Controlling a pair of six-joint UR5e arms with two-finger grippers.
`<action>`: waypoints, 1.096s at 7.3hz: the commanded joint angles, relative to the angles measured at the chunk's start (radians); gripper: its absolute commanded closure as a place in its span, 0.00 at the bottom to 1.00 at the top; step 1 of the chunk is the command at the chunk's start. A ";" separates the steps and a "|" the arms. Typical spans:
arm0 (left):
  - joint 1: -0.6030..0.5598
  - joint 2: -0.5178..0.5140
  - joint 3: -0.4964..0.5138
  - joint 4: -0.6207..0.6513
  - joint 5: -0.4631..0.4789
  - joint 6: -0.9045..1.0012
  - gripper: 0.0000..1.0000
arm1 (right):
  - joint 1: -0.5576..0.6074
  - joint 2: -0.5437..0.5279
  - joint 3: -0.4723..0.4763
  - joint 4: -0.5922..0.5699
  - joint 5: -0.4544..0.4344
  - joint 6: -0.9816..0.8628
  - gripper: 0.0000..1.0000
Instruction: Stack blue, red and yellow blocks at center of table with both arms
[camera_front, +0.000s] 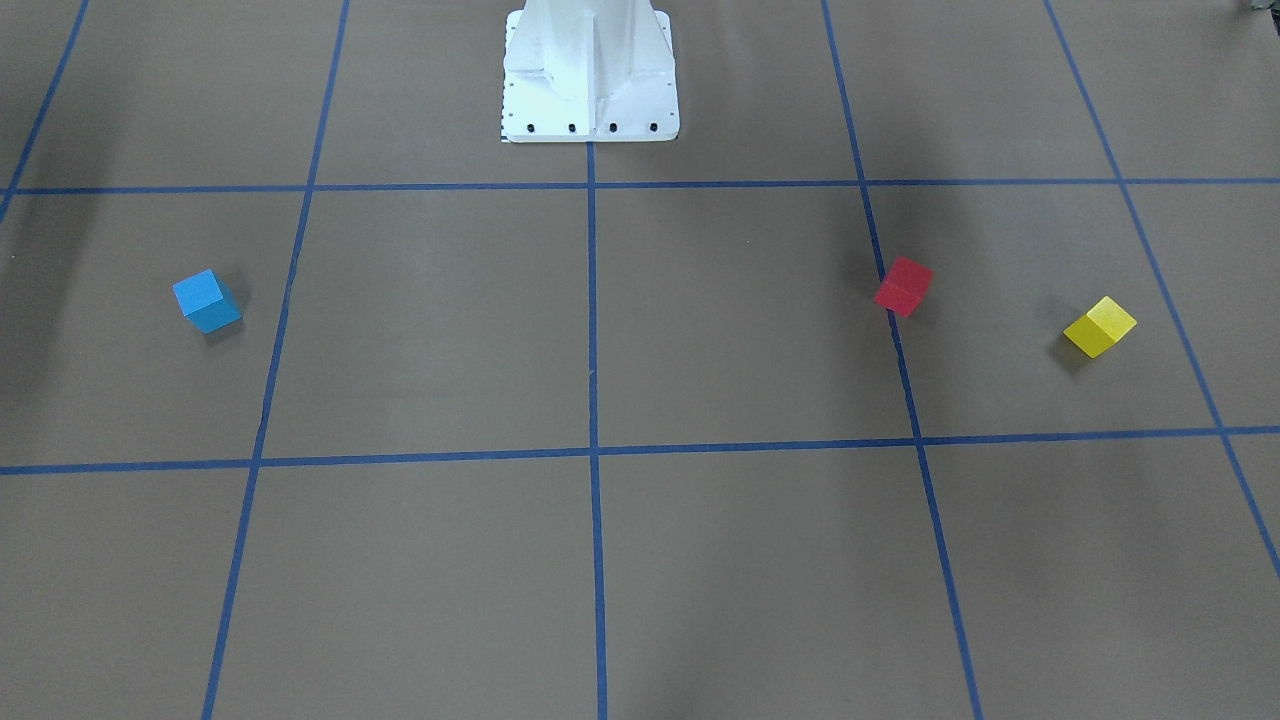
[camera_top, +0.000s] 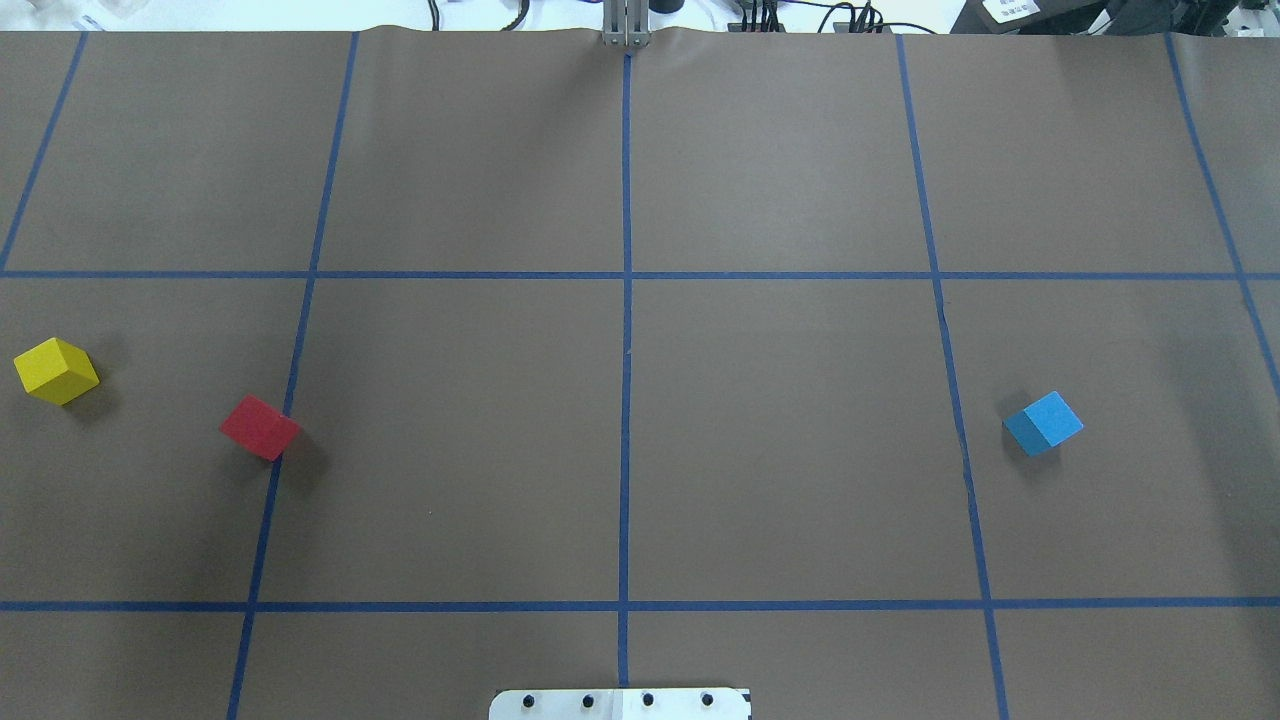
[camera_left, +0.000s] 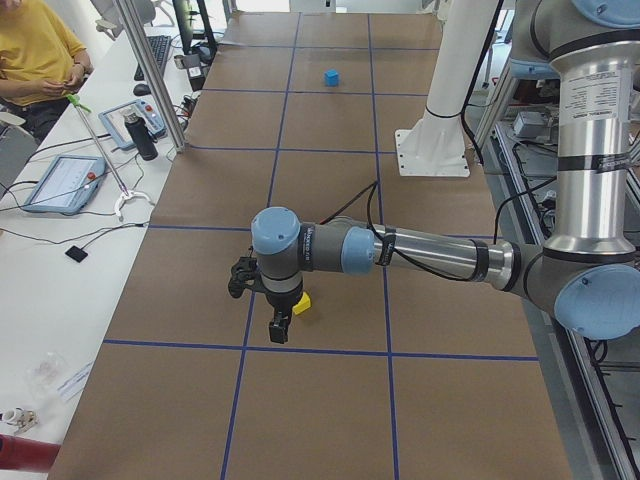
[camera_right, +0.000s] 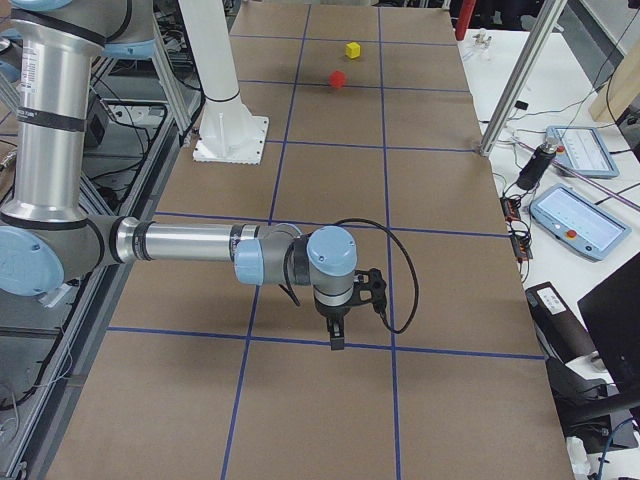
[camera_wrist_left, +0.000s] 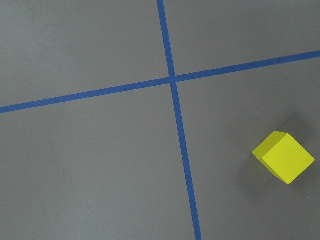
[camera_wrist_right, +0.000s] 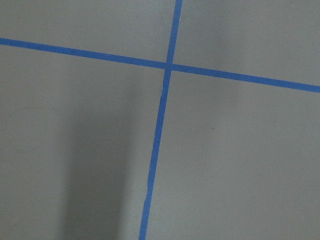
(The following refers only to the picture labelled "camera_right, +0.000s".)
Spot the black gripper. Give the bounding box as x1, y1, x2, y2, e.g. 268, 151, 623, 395
314, 299, 351, 350

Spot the red block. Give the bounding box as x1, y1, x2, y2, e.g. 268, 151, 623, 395
328, 70, 347, 89

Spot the yellow block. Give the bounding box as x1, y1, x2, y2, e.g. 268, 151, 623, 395
345, 41, 361, 60

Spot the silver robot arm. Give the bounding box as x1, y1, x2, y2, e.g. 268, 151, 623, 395
1, 1, 357, 350

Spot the black label printer box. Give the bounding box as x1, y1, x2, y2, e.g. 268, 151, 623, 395
525, 282, 596, 363

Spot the black water bottle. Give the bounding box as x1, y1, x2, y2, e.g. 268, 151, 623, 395
516, 138, 558, 191

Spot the near teach pendant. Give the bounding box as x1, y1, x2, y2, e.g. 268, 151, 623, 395
529, 184, 632, 261

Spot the teach pendant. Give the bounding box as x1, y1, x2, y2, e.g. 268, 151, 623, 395
529, 184, 632, 261
546, 125, 620, 179

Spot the black monitor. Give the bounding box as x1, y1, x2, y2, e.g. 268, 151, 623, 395
578, 254, 639, 391

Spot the far teach pendant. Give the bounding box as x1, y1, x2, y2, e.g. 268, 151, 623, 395
546, 125, 620, 179

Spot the red cylinder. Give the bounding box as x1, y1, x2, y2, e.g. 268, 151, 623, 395
455, 0, 476, 41

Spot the wooden board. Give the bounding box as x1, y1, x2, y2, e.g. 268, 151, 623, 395
589, 42, 639, 122

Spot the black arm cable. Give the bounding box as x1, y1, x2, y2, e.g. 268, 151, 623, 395
333, 217, 419, 335

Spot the white camera stand pillar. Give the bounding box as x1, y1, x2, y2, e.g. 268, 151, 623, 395
179, 0, 269, 165

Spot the aluminium frame post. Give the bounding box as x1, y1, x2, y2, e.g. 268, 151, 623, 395
478, 0, 568, 157

